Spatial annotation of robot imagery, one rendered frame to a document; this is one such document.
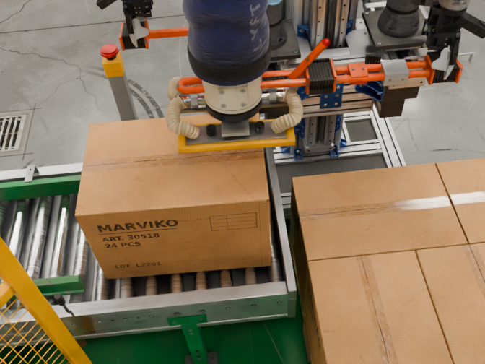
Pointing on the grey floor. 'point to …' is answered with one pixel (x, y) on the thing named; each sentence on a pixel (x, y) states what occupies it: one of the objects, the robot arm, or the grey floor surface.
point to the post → (120, 87)
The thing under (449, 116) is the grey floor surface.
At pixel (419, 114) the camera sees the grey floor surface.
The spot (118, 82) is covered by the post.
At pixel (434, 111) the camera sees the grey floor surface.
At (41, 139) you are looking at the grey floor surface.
